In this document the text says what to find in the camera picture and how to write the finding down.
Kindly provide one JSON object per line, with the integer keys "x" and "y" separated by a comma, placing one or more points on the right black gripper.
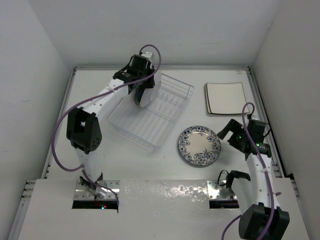
{"x": 232, "y": 126}

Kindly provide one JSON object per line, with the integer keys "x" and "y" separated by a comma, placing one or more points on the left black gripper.
{"x": 148, "y": 84}

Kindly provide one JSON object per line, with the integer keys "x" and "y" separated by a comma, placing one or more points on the red teal floral bowl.
{"x": 138, "y": 96}

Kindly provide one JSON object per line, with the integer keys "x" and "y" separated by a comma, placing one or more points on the square plate dark rim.
{"x": 206, "y": 98}
{"x": 226, "y": 96}

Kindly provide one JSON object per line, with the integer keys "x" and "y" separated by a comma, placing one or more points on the white round plate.
{"x": 150, "y": 93}

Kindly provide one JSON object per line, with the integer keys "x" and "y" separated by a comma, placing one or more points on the blue floral round plate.
{"x": 199, "y": 146}

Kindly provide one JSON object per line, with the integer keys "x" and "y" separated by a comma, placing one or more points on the clear plastic dish rack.
{"x": 150, "y": 126}

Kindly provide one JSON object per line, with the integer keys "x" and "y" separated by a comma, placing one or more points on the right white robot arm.
{"x": 261, "y": 215}

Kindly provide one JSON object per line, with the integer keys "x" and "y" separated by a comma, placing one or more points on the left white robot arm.
{"x": 84, "y": 127}

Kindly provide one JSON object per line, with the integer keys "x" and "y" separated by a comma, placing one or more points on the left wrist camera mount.
{"x": 149, "y": 56}

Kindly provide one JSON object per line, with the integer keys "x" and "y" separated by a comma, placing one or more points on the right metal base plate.
{"x": 216, "y": 192}

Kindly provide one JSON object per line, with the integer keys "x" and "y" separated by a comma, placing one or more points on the metal base plate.
{"x": 85, "y": 193}
{"x": 216, "y": 192}

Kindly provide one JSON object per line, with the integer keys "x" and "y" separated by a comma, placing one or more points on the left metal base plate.
{"x": 85, "y": 193}

